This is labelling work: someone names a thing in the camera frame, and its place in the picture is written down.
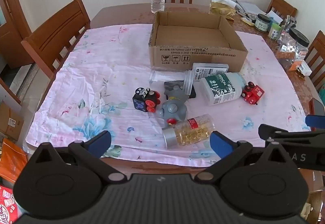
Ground pink floral tablecloth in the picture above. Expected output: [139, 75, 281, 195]
[22, 24, 312, 163]

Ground brown cardboard carton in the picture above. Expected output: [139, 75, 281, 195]
[0, 100, 25, 141]

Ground stack of papers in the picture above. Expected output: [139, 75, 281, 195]
[236, 0, 266, 15]

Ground red printed packet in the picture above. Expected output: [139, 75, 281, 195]
[0, 184, 21, 224]

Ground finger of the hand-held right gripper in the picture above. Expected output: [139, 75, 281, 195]
[305, 115, 325, 128]
[258, 124, 325, 148]

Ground black toy train red wheels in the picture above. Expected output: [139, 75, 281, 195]
[132, 87, 161, 113]

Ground gold capsule pill bottle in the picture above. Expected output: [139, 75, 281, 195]
[162, 114, 216, 150]

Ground wooden door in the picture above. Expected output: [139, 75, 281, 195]
[0, 0, 32, 70]

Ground cardboard box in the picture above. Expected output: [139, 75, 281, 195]
[149, 11, 248, 72]

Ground clear plastic jar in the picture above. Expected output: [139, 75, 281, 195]
[149, 69, 195, 95]

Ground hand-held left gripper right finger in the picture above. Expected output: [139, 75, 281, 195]
[195, 131, 298, 182]

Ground small orange box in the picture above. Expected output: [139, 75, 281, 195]
[289, 60, 312, 76]

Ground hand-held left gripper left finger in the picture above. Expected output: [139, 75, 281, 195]
[28, 130, 125, 185]

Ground dark-lidded glass jar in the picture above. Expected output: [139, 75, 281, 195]
[255, 13, 271, 32]

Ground small green-lidded jar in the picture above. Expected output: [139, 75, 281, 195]
[268, 23, 281, 40]

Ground large clear black-lidded jar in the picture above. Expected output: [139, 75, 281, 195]
[276, 28, 310, 62]

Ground clear cup of pens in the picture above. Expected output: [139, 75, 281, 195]
[281, 16, 297, 34]

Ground gold tissue pack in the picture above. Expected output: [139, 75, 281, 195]
[209, 0, 237, 19]

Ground orange bag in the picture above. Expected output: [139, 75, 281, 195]
[0, 138, 27, 184]

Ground clear flat labelled box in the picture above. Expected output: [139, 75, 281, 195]
[191, 63, 228, 81]

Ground white bottle green label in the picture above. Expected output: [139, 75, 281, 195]
[201, 72, 246, 106]

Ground grey toy figure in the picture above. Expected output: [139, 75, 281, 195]
[155, 80, 190, 129]

